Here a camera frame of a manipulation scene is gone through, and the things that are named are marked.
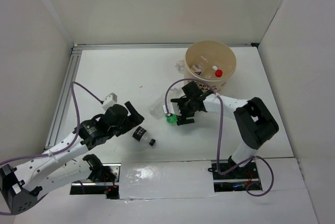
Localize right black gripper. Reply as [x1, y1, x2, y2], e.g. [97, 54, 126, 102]
[171, 97, 196, 126]

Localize green plastic bottle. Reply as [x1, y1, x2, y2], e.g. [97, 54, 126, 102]
[165, 114, 178, 124]

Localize black label small bottle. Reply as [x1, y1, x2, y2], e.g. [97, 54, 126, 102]
[132, 126, 157, 147]

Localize clear bottle white cap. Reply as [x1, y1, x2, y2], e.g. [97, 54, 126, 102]
[200, 65, 218, 79]

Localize red label water bottle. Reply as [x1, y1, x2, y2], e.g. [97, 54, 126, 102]
[191, 65, 223, 78]

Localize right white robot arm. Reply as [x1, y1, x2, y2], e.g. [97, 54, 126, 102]
[163, 81, 279, 178]

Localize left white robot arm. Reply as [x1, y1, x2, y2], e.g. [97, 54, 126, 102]
[1, 102, 144, 215]

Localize cream capybara plastic bin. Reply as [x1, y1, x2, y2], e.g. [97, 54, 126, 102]
[184, 40, 237, 92]

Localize clear crushed bottle centre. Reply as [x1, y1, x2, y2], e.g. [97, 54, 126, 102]
[149, 87, 181, 120]

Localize silver tape sheet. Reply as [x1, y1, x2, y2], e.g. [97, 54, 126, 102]
[119, 161, 215, 199]

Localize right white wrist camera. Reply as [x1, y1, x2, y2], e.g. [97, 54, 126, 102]
[162, 103, 181, 116]

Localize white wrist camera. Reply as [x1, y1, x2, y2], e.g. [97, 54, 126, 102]
[102, 93, 117, 111]
[162, 103, 181, 116]

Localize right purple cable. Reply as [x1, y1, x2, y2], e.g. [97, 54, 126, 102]
[164, 79, 275, 197]

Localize purple cable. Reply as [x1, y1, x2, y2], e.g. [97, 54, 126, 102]
[0, 81, 105, 216]
[164, 79, 275, 197]

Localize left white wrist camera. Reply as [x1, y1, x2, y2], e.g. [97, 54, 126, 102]
[102, 93, 117, 111]

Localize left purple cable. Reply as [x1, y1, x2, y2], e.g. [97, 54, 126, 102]
[0, 81, 105, 216]

